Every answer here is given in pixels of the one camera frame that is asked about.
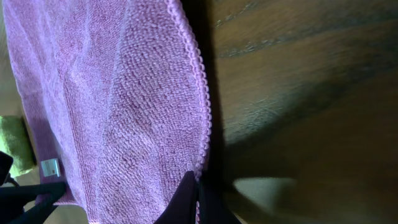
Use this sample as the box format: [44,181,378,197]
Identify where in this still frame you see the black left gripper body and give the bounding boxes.
[0,151,14,185]

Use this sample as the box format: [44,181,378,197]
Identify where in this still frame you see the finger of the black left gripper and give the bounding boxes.
[1,182,66,224]

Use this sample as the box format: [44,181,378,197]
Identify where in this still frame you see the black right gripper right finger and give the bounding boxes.
[198,179,241,224]

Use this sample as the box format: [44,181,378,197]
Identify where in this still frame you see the folded light green cloth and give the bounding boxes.
[1,116,37,178]

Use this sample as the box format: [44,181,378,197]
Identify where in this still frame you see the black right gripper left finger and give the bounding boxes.
[154,171,197,224]

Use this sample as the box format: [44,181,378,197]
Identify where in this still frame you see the purple microfiber cloth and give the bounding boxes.
[2,0,211,223]

